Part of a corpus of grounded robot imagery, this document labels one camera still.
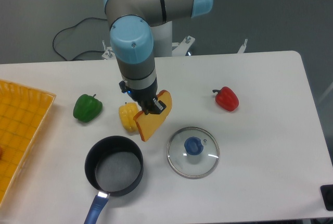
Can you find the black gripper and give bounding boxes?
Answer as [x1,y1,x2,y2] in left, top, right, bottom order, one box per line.
[119,79,167,115]

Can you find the orange bread slice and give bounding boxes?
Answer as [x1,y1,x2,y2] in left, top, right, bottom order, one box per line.
[133,90,172,142]

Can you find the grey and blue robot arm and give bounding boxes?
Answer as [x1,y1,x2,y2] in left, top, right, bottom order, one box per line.
[103,0,213,114]

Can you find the yellow bell pepper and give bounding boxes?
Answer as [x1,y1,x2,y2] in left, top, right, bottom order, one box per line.
[119,103,139,132]

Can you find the glass lid with blue knob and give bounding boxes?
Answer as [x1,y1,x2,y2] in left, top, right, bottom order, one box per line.
[166,127,220,179]

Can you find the green bell pepper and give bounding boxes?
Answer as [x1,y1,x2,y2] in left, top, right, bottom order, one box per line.
[73,94,103,123]

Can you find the red bell pepper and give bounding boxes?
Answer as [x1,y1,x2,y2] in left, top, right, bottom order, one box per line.
[212,86,239,112]

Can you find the yellow woven basket tray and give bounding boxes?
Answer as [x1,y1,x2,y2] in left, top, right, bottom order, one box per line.
[1,80,56,205]

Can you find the black device at table corner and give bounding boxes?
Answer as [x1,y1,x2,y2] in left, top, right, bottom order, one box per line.
[320,184,333,211]

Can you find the dark pot with blue handle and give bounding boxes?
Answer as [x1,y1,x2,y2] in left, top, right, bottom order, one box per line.
[84,135,144,223]

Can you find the black floor cable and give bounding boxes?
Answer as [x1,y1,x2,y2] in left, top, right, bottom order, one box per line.
[52,17,108,61]

